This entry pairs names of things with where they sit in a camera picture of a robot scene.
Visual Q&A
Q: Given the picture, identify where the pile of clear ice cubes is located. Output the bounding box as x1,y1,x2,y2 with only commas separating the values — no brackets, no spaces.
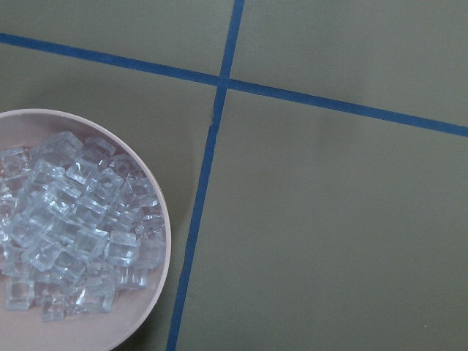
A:
1,132,166,322

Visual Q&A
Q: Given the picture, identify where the pink bowl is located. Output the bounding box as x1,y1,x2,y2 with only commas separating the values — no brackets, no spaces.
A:
1,108,171,350

